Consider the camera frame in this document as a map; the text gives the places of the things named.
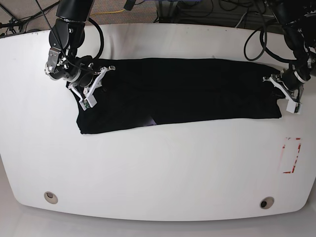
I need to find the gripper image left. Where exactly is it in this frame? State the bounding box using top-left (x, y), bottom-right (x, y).
top-left (68, 64), bottom-right (101, 88)

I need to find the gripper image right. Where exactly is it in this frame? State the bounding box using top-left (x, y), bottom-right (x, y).
top-left (280, 69), bottom-right (305, 91)

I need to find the black T-shirt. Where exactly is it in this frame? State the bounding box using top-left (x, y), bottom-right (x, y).
top-left (77, 58), bottom-right (283, 134)

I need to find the black robot arm image left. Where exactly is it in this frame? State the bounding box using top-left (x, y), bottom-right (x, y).
top-left (45, 0), bottom-right (104, 87)

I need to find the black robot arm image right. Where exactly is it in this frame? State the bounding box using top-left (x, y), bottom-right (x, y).
top-left (266, 0), bottom-right (316, 91)

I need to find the red tape rectangle marking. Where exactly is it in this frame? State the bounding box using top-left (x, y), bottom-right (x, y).
top-left (280, 137), bottom-right (302, 174)

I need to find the black tripod stand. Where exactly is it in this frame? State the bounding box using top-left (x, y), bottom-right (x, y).
top-left (0, 0), bottom-right (60, 38)

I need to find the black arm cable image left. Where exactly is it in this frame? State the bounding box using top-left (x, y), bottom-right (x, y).
top-left (45, 0), bottom-right (102, 79)

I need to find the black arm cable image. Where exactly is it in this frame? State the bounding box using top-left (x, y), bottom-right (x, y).
top-left (45, 0), bottom-right (102, 79)
top-left (243, 0), bottom-right (296, 64)

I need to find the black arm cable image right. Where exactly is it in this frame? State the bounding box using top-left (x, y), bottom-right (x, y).
top-left (243, 0), bottom-right (296, 64)

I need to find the yellow cable on floor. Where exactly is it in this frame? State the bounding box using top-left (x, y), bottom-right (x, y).
top-left (90, 9), bottom-right (125, 17)

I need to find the left table cable grommet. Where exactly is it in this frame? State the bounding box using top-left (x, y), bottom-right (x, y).
top-left (44, 192), bottom-right (58, 204)

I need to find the table cable grommet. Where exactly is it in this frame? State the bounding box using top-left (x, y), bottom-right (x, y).
top-left (44, 192), bottom-right (58, 204)
top-left (259, 197), bottom-right (275, 209)

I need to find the right table cable grommet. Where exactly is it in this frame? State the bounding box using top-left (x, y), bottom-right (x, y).
top-left (259, 197), bottom-right (275, 209)

